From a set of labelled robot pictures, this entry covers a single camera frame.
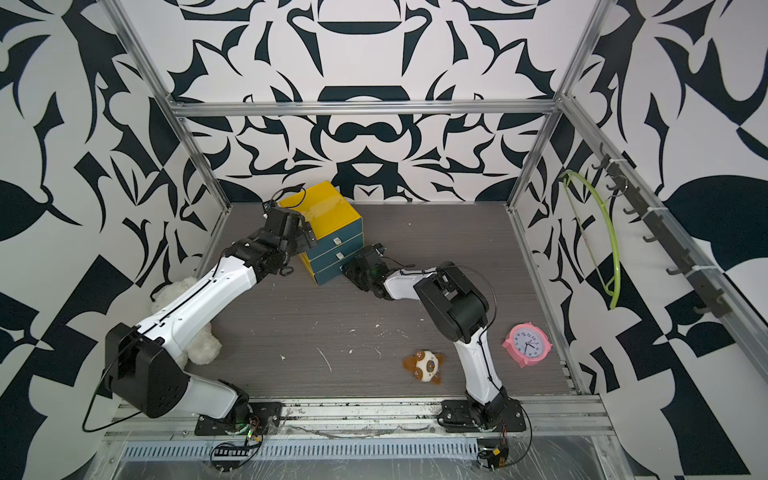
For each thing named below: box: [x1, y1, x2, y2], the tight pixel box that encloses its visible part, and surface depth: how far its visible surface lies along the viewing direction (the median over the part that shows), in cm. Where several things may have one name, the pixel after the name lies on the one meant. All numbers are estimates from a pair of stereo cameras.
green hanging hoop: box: [560, 171, 621, 309], surface depth 74 cm
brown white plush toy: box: [402, 350, 444, 385], surface depth 82 cm
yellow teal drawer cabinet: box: [279, 180, 365, 286], surface depth 91 cm
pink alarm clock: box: [502, 322, 552, 368], surface depth 85 cm
